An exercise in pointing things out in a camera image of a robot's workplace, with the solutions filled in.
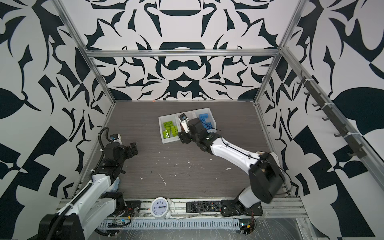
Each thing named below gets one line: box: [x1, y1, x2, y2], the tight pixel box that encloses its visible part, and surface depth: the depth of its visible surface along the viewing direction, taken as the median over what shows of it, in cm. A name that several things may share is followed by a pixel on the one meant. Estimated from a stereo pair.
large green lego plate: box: [163, 120, 174, 127], surface depth 107 cm
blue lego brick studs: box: [198, 113, 209, 123], surface depth 110 cm
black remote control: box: [186, 200, 222, 213], surface depth 76 cm
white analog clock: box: [149, 197, 172, 219], surface depth 74 cm
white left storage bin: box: [158, 114, 173, 144], surface depth 102 cm
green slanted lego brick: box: [170, 126, 179, 137], surface depth 101 cm
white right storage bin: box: [185, 107, 217, 133], surface depth 107 cm
